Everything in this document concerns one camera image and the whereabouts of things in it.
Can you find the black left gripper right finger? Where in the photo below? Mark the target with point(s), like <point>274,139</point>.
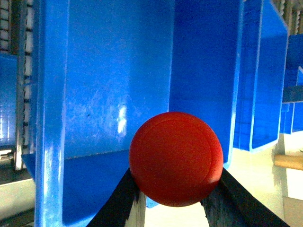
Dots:
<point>231,205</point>

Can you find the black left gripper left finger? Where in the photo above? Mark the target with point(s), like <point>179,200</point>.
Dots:
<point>116,211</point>

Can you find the blue bin with buttons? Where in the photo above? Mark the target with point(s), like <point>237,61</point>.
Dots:
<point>261,78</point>

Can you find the red mushroom push button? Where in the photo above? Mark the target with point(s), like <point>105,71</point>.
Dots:
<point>176,159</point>

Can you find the blue empty middle bin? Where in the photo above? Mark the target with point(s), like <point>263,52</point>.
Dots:
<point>101,68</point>

